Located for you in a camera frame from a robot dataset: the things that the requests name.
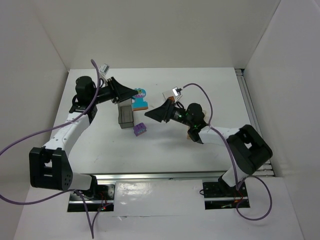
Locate orange lego base plate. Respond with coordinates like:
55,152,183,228
132,106,149,112

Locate aluminium front rail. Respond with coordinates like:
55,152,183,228
37,170,276,183

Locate purple arch lego brick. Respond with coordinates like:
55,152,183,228
133,122,147,137

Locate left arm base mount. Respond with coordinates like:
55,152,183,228
67,183,116,213

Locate teal stepped lego brick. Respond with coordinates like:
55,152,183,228
131,98,148,108

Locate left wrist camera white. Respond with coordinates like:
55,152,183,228
99,63,110,75

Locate amber plastic container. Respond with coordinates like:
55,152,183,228
186,109,208,141

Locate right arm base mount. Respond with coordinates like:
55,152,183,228
199,182,250,210

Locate smoky grey plastic container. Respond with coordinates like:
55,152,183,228
117,98,134,129

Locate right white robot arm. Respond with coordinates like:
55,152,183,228
144,98,273,189

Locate aluminium side rail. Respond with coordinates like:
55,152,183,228
234,68,275,177

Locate clear plastic container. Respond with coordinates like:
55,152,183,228
162,89,183,103

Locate teal arch lego brick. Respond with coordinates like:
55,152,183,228
133,88,146,99

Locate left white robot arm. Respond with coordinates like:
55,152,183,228
29,76,138,195

